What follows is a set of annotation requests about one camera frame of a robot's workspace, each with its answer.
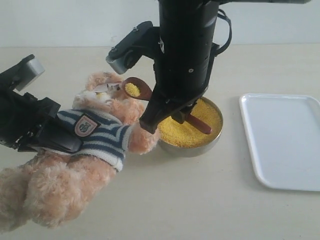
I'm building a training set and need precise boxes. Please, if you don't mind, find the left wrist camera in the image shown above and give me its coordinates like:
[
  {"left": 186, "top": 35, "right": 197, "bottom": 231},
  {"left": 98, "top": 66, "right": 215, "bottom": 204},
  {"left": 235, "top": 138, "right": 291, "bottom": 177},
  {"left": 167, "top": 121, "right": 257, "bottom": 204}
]
[{"left": 0, "top": 54, "right": 45, "bottom": 92}]

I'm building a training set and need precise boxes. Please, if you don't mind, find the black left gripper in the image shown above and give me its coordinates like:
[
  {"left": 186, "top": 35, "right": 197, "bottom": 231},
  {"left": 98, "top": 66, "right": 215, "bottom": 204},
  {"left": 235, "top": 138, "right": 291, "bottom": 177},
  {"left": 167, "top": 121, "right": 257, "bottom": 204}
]
[{"left": 0, "top": 86, "right": 83, "bottom": 154}]

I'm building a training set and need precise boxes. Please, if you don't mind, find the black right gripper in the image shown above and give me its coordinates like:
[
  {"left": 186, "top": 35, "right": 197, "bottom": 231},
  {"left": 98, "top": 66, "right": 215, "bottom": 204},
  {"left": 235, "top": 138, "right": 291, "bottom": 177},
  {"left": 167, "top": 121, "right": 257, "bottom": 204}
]
[{"left": 139, "top": 14, "right": 217, "bottom": 134}]

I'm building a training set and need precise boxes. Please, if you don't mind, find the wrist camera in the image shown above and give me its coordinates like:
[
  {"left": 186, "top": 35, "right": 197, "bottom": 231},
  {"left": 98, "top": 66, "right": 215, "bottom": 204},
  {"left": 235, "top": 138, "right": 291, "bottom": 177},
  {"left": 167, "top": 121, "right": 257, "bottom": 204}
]
[
  {"left": 105, "top": 21, "right": 161, "bottom": 75},
  {"left": 0, "top": 54, "right": 45, "bottom": 92}
]

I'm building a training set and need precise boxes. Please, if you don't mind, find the steel bowl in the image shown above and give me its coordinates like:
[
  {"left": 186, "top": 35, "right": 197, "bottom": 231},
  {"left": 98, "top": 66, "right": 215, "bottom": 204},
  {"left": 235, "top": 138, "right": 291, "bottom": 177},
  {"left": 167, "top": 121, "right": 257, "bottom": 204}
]
[{"left": 159, "top": 97, "right": 224, "bottom": 158}]

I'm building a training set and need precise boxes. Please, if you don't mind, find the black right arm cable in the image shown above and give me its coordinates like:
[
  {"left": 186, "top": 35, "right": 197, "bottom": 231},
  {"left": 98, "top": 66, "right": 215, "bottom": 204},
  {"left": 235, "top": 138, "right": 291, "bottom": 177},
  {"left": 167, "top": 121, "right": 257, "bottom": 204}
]
[{"left": 214, "top": 8, "right": 232, "bottom": 57}]

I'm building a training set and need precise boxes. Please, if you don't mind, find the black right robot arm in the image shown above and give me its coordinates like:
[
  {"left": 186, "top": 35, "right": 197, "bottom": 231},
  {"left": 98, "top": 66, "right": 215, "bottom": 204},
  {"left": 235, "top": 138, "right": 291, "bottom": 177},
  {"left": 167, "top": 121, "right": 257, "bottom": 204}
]
[{"left": 139, "top": 0, "right": 233, "bottom": 133}]

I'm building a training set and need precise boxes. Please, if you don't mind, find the dark wooden spoon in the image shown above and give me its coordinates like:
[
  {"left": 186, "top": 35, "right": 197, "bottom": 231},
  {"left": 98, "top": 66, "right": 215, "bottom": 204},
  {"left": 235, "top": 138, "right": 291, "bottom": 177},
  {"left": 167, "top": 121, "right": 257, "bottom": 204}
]
[{"left": 120, "top": 77, "right": 212, "bottom": 135}]

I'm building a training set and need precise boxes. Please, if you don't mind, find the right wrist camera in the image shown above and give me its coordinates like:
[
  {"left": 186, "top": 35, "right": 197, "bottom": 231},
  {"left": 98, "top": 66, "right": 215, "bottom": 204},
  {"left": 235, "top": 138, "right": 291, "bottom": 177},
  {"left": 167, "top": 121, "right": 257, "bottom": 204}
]
[{"left": 105, "top": 21, "right": 161, "bottom": 75}]

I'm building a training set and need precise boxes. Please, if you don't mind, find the tan teddy bear striped shirt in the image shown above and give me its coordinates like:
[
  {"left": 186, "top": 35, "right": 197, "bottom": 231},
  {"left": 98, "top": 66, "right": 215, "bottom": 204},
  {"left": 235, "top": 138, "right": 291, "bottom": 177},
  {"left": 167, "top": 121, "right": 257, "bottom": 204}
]
[{"left": 0, "top": 72, "right": 161, "bottom": 233}]

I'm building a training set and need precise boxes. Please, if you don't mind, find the yellow millet grain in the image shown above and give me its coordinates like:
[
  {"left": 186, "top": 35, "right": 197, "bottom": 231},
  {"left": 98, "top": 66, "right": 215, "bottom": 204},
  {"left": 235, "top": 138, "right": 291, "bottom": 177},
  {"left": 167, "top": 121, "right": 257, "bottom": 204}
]
[{"left": 158, "top": 98, "right": 223, "bottom": 148}]

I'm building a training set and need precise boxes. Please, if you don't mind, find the white plastic tray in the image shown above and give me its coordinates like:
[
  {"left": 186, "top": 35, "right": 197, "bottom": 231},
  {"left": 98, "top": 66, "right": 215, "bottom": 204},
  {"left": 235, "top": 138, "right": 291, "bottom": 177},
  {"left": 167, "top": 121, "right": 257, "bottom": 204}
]
[{"left": 239, "top": 93, "right": 320, "bottom": 192}]

